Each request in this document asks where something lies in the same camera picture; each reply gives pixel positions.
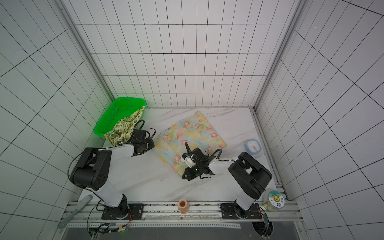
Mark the green plastic basket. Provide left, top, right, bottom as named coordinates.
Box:
left=94, top=97, right=147, bottom=137

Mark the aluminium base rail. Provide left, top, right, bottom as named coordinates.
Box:
left=59, top=202, right=304, bottom=230

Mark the electronics board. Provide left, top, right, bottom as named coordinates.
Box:
left=252, top=209, right=274, bottom=239
left=87, top=223, right=130, bottom=239

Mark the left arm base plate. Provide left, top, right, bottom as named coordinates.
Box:
left=101, top=204, right=145, bottom=220

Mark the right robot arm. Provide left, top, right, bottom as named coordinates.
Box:
left=182, top=145, right=273, bottom=220

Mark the green lemon print skirt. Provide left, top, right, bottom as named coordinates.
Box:
left=104, top=106, right=146, bottom=146

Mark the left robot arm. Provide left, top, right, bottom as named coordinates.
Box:
left=69, top=129, right=155, bottom=220

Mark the pastel floral skirt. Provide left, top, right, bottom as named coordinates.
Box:
left=153, top=112, right=227, bottom=177

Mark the right electronics board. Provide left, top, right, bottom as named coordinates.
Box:
left=252, top=209, right=274, bottom=239

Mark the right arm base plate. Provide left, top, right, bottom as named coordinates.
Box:
left=220, top=203, right=262, bottom=220

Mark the blue rimmed container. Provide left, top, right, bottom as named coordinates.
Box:
left=245, top=139, right=263, bottom=158

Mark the left electronics board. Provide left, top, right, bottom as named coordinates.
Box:
left=87, top=223, right=130, bottom=239

